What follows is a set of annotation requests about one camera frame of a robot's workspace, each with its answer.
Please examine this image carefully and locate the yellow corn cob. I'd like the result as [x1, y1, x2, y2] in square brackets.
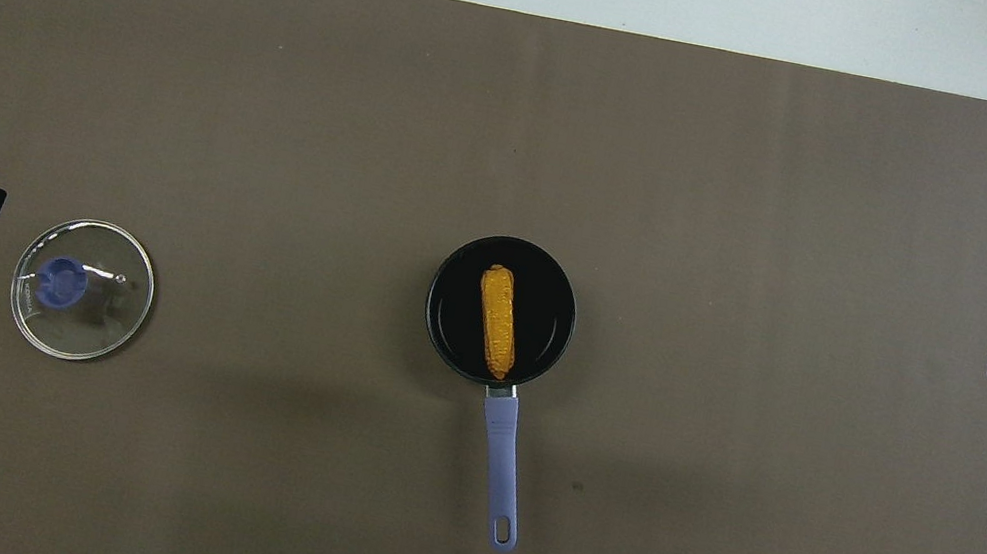
[464, 261, 532, 383]

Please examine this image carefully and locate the glass lid with blue knob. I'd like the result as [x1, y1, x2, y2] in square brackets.
[0, 207, 165, 373]

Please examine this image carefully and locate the dark blue pot with handle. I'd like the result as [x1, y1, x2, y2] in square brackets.
[385, 224, 588, 554]

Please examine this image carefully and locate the brown table mat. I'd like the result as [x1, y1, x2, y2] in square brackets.
[0, 0, 987, 554]

